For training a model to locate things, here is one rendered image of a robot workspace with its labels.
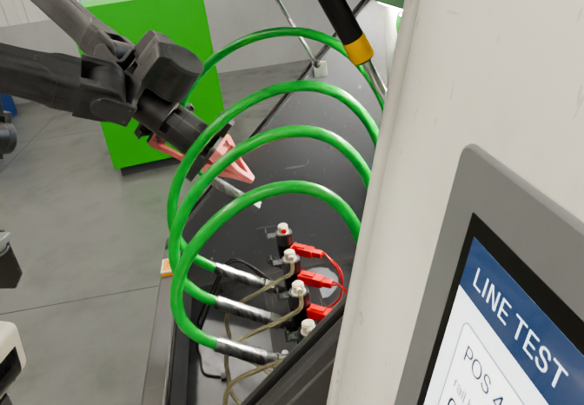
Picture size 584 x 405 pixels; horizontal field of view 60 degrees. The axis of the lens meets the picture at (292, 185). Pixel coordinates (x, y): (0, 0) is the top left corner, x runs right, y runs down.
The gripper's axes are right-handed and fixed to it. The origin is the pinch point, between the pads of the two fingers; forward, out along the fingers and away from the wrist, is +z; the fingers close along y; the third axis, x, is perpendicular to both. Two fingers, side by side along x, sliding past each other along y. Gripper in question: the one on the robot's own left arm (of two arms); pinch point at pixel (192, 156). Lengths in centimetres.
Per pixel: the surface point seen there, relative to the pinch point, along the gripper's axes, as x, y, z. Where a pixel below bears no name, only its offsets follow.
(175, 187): -9.3, -16.7, 9.8
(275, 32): -26.4, 1.7, -1.3
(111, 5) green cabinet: 136, 180, -220
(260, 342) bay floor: 24.0, 9.2, 31.4
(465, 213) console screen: -46, -38, 35
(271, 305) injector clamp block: 8.4, 2.3, 28.0
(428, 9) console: -50, -30, 24
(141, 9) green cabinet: 129, 196, -210
